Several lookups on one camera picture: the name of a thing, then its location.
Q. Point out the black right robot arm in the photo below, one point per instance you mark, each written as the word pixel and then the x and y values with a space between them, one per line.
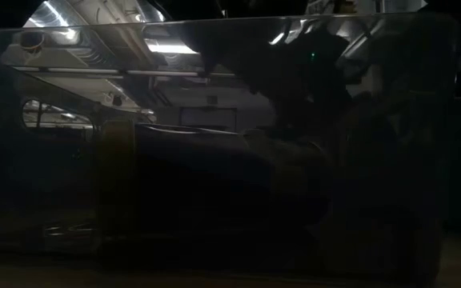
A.
pixel 286 80

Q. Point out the yellow-lid dark spice jar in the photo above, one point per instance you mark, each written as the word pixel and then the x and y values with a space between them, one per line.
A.
pixel 174 180

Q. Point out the grey horizontal pipe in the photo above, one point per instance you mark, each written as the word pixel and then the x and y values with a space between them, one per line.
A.
pixel 154 73

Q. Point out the ceiling light panel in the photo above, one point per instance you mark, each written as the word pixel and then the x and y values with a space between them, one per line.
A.
pixel 170 48

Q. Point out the silver ventilation duct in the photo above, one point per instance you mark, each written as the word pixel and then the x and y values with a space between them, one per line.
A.
pixel 150 12
pixel 54 16

